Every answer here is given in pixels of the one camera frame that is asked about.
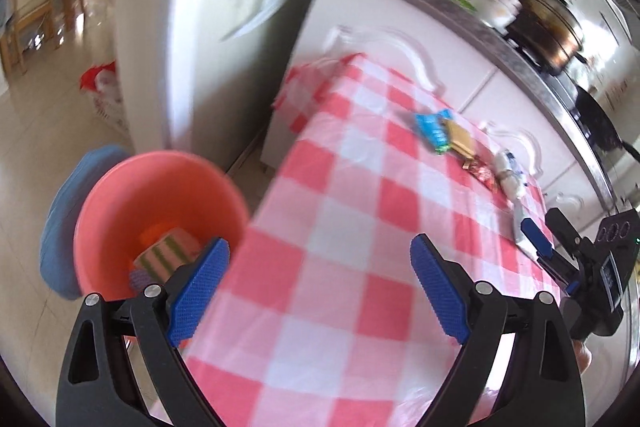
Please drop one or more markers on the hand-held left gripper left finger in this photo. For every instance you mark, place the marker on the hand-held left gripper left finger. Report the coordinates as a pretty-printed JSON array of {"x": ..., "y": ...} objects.
[{"x": 197, "y": 292}]

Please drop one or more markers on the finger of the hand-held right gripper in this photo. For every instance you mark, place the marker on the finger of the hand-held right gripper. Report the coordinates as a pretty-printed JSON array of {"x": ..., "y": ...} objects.
[
  {"x": 562, "y": 227},
  {"x": 537, "y": 239}
]

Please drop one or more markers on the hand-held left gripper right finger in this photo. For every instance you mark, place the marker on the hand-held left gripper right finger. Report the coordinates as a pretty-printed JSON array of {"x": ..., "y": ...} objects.
[{"x": 440, "y": 292}]

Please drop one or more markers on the grey foil packet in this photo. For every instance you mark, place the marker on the grey foil packet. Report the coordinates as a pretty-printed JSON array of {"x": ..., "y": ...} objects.
[{"x": 522, "y": 222}]

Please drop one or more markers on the green striped yellow sponge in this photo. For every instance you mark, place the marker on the green striped yellow sponge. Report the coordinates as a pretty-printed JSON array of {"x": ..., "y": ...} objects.
[{"x": 165, "y": 252}]

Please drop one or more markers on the white bottle blue foil cap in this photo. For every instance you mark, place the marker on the white bottle blue foil cap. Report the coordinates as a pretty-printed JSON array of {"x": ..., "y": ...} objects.
[{"x": 506, "y": 158}]

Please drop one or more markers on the pink plastic basin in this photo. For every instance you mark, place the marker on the pink plastic basin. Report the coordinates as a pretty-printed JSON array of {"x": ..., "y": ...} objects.
[{"x": 150, "y": 192}]

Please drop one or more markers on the person's right hand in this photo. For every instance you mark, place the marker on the person's right hand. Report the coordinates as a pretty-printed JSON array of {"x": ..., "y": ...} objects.
[{"x": 583, "y": 357}]

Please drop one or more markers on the red snack wrapper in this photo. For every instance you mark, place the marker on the red snack wrapper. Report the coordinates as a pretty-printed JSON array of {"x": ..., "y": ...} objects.
[{"x": 482, "y": 172}]

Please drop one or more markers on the red white checked tablecloth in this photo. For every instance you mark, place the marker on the red white checked tablecloth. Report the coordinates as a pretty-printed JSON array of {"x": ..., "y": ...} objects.
[{"x": 350, "y": 232}]

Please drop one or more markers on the black frying pan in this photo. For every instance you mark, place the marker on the black frying pan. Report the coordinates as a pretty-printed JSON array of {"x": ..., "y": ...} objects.
[{"x": 597, "y": 117}]

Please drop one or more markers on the cream cabinet door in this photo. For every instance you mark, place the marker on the cream cabinet door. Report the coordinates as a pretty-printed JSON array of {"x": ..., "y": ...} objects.
[
  {"x": 360, "y": 7},
  {"x": 525, "y": 117}
]

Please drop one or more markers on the yellow green snack wrapper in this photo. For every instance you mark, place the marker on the yellow green snack wrapper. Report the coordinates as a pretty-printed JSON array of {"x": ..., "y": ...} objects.
[{"x": 461, "y": 139}]

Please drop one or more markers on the blue white snack wrapper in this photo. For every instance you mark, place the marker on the blue white snack wrapper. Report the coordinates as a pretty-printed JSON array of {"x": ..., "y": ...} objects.
[{"x": 431, "y": 129}]

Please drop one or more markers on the blue round stool cushion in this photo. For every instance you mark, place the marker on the blue round stool cushion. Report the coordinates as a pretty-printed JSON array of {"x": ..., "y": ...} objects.
[{"x": 62, "y": 217}]

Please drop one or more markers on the dark cooking pot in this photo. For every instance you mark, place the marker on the dark cooking pot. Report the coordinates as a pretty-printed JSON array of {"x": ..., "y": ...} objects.
[{"x": 545, "y": 32}]

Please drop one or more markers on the red white plastic bag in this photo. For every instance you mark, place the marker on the red white plastic bag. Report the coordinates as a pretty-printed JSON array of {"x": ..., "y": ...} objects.
[{"x": 102, "y": 89}]

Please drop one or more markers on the steel edged kitchen countertop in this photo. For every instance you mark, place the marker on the steel edged kitchen countertop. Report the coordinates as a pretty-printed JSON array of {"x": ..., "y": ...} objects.
[{"x": 450, "y": 17}]

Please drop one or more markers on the white floral patterned refrigerator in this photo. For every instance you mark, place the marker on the white floral patterned refrigerator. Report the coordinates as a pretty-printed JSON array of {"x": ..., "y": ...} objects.
[{"x": 200, "y": 7}]

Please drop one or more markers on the wooden chair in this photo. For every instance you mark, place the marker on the wooden chair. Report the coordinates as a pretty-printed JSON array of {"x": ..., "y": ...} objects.
[{"x": 20, "y": 32}]

